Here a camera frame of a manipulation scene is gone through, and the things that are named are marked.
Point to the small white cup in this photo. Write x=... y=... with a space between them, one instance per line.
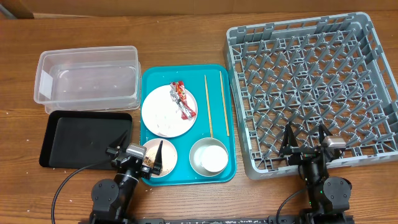
x=214 y=159

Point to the left wooden chopstick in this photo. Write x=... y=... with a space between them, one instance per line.
x=208 y=107

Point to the black plastic tray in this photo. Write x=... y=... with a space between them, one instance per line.
x=74 y=139

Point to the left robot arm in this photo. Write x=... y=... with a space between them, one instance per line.
x=111 y=197

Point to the teal serving tray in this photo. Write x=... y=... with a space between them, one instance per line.
x=193 y=78

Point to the grey bowl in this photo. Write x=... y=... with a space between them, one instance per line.
x=196 y=152

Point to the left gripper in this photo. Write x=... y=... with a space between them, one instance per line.
x=146 y=172

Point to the large white plate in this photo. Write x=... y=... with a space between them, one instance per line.
x=163 y=117

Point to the clear plastic bin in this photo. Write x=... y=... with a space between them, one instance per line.
x=89 y=79

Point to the wooden chopstick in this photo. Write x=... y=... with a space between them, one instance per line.
x=224 y=105
x=208 y=107

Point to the grey dishwasher rack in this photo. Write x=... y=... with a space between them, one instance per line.
x=329 y=70

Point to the right wooden chopstick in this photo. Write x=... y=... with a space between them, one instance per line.
x=224 y=105

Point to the red foil snack wrapper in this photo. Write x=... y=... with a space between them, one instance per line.
x=178 y=95

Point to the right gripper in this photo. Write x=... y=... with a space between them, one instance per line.
x=306 y=152

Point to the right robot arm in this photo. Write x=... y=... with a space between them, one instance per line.
x=328 y=196

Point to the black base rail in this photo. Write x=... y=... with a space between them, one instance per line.
x=283 y=219

